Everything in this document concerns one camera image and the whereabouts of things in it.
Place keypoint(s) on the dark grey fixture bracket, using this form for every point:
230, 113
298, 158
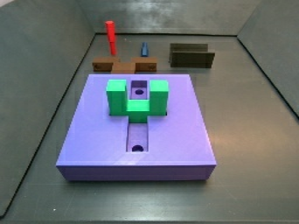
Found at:
190, 55

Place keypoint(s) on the brown T-shaped block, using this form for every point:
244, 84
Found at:
111, 64

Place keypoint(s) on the purple base block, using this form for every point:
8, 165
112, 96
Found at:
167, 149

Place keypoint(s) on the red peg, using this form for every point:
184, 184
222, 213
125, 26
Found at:
111, 36

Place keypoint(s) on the blue peg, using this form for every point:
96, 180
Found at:
144, 50

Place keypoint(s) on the green U-shaped block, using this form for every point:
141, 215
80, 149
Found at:
137, 109

